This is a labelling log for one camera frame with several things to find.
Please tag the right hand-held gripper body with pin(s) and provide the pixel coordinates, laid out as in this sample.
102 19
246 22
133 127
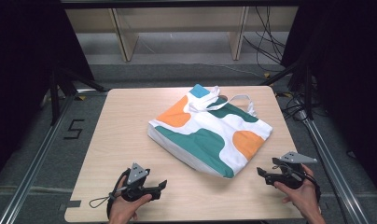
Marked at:
294 158

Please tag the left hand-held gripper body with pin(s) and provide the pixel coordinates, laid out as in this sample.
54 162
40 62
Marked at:
136 174

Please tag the white tote bag colour patches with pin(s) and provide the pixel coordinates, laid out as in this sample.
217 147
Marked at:
208 140

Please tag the person's left hand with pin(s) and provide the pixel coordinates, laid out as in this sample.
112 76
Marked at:
124 210

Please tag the person's right hand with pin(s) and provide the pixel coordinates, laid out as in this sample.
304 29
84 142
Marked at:
303 199

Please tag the yellow tape piece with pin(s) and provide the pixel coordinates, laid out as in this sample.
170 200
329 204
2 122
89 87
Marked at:
267 75
81 97
286 94

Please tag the black stand legs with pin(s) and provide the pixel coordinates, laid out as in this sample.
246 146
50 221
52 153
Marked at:
307 90
54 96

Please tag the grey tape strip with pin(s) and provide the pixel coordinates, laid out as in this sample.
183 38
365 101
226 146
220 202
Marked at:
71 205

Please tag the dark round table grommet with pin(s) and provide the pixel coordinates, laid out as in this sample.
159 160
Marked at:
224 98

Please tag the black curtain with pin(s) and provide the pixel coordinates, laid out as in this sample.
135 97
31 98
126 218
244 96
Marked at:
21 62
348 77

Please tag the light wooden desk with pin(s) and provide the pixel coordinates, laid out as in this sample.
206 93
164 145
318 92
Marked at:
127 37

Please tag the black overhead bar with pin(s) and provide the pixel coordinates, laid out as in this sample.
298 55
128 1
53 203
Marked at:
177 3

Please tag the aluminium floor rail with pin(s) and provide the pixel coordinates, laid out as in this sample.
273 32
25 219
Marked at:
37 161
332 168

